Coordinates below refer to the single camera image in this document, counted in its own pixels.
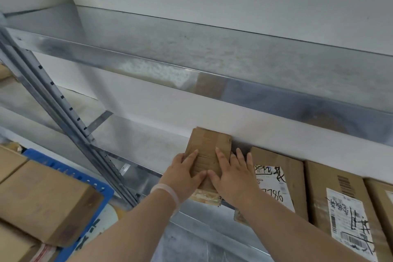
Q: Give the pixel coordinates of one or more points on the large brown box printed square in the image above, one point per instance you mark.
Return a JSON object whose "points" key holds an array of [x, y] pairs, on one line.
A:
{"points": [[9, 160]]}

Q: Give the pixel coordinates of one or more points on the yellow printed cardboard box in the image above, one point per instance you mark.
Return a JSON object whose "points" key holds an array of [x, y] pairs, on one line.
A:
{"points": [[101, 225]]}

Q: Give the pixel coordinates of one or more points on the blue perforated cart platform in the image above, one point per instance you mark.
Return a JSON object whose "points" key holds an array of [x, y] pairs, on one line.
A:
{"points": [[106, 194]]}

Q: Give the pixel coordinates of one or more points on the cardboard box with white label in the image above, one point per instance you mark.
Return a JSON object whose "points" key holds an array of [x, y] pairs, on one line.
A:
{"points": [[380, 209]]}

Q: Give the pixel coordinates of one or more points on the person's left forearm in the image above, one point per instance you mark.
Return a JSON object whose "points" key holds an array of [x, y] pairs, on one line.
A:
{"points": [[129, 234]]}

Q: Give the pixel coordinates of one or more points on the person's left hand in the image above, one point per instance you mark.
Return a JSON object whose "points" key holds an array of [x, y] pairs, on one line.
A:
{"points": [[181, 179]]}

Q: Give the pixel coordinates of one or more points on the person's right hand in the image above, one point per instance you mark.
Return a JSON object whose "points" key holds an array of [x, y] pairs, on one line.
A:
{"points": [[239, 182]]}

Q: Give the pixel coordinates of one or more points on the person's right forearm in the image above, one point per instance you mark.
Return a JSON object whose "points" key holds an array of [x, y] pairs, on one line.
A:
{"points": [[291, 234]]}

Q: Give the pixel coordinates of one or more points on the metal shelving rack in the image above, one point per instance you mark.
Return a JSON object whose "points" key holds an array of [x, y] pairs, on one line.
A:
{"points": [[215, 50]]}

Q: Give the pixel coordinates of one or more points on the box with scribbled label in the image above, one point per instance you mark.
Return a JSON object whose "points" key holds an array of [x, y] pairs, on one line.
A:
{"points": [[319, 197]]}

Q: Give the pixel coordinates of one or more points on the taped box marked 7786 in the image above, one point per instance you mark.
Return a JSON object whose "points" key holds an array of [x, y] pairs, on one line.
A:
{"points": [[208, 142], [291, 163]]}

